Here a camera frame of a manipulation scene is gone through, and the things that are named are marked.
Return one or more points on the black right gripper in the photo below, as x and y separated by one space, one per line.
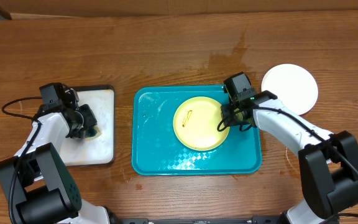
226 111

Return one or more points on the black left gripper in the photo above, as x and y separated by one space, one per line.
91 118

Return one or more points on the green yellow sponge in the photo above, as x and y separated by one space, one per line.
92 132

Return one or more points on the yellow plate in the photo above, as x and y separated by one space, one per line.
195 124

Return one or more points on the white plate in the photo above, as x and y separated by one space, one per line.
293 85

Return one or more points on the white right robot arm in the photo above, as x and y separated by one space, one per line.
328 162

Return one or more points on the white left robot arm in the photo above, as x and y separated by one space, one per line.
37 184

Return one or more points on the black tray with soapy water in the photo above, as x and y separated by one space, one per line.
100 148

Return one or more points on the teal plastic tray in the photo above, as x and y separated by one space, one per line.
157 151

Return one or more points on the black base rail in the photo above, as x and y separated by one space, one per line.
258 219

